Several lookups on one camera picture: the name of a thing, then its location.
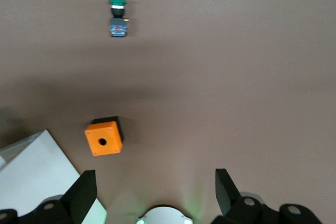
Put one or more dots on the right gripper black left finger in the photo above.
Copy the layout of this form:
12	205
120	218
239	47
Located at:
78	200

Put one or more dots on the orange button box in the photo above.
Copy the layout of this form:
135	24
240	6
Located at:
110	142

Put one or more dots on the white drawer cabinet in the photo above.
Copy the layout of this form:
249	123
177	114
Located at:
34	171

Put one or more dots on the green push button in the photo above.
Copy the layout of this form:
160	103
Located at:
119	26

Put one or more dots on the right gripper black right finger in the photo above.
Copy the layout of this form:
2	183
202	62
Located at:
231	203

